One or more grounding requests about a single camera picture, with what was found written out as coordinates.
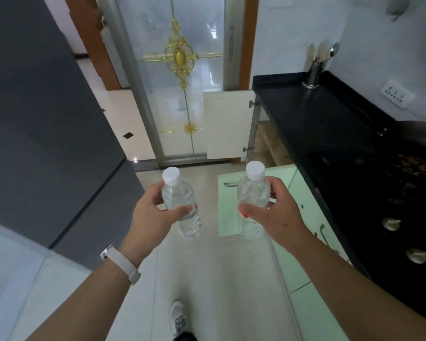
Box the clear water bottle white cap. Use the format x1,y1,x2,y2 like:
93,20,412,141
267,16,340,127
162,167,202,239

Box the light green base cabinets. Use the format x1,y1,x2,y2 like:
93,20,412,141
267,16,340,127
268,167,353,341

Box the frosted glass door gold ornament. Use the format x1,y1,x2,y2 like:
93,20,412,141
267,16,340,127
96,0,250,168

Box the white wrist watch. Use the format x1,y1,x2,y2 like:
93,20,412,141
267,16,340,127
100,244,142,286

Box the grey refrigerator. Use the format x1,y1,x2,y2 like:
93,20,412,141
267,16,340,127
0,0,145,270

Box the white wall socket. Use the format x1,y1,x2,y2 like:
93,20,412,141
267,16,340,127
380,80,416,109

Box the bundle of chopsticks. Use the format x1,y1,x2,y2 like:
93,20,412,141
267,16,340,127
307,42,330,63

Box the white sneaker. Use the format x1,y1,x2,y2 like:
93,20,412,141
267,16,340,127
169,300,196,341

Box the person's left hand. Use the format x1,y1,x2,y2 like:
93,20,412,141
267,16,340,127
119,190,193,269

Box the person's left forearm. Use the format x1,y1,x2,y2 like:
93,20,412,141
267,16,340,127
25,258,147,341

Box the white cabinet door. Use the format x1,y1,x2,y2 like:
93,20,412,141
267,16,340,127
203,90,257,160

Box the steel utensil holder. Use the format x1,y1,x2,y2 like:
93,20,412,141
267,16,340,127
302,59,326,90

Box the person's right hand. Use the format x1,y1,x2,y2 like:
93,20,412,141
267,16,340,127
238,176,311,255

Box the black gas stove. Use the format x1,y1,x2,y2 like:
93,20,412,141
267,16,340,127
305,136,426,318

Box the clear water bottle red label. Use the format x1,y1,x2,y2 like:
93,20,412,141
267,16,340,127
236,161,271,241

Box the black wok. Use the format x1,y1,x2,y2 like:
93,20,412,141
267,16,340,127
376,120,426,186

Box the person's right forearm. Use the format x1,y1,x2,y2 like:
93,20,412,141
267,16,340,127
287,230,426,341

